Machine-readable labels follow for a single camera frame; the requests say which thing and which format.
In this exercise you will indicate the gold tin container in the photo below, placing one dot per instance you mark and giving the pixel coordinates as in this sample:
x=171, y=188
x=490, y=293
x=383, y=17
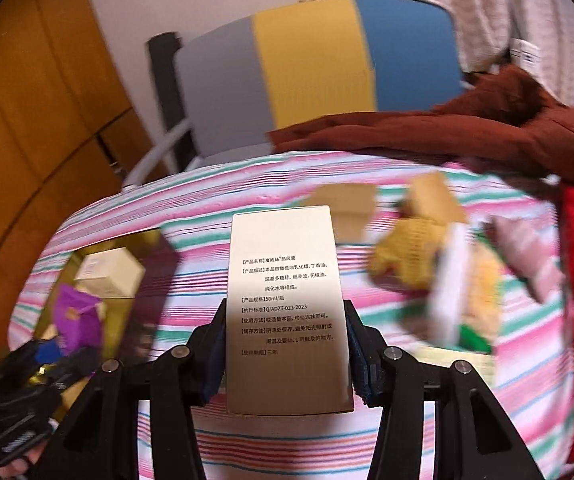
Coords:
x=139, y=242

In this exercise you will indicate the white tube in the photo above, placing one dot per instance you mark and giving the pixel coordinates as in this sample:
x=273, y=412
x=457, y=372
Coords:
x=447, y=285

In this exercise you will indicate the narrow tan cardboard box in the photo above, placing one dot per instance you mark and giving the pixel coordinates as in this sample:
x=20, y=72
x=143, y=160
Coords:
x=437, y=200

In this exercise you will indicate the striped tablecloth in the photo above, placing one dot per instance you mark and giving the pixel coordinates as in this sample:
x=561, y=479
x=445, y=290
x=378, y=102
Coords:
x=277, y=180

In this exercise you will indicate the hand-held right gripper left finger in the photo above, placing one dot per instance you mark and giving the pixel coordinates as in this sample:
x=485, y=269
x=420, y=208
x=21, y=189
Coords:
x=213, y=360

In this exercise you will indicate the beige printed carton box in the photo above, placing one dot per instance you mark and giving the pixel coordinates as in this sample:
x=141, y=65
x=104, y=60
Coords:
x=287, y=250

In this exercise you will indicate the pale green box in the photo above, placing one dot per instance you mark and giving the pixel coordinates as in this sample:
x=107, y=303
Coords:
x=447, y=357

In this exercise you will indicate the purple packet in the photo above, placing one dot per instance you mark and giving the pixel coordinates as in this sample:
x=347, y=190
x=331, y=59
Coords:
x=77, y=317

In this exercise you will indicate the green packet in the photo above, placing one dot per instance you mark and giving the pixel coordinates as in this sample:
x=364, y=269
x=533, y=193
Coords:
x=474, y=340

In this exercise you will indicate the wide tan cardboard box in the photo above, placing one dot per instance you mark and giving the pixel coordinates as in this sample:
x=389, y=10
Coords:
x=347, y=210

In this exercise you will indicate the brown jacket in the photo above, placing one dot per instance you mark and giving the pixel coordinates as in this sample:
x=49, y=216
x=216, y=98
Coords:
x=467, y=130

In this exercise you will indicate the small cream box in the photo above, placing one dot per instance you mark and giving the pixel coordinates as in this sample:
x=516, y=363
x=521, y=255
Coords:
x=109, y=272

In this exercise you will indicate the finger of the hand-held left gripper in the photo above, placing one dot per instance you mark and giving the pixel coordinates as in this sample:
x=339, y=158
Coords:
x=74, y=367
x=49, y=352

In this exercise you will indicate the pink packet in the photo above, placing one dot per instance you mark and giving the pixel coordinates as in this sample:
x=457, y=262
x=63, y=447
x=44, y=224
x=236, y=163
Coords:
x=527, y=255

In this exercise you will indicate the person's left hand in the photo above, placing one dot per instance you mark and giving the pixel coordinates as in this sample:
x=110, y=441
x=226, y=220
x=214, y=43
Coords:
x=17, y=470

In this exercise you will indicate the yellow knitted cloth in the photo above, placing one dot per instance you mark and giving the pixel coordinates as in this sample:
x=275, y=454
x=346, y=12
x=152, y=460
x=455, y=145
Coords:
x=407, y=255

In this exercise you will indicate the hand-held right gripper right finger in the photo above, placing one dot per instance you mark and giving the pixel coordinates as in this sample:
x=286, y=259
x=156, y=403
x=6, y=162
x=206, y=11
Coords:
x=362, y=365

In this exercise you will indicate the wooden cabinet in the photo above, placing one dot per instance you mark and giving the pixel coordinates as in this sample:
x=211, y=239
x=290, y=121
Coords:
x=32, y=110

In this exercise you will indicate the white paper tag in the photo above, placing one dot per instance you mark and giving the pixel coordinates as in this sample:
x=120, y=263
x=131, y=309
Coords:
x=526, y=54

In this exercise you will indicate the grey yellow blue chair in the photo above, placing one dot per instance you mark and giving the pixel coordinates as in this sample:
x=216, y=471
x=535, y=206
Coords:
x=307, y=60

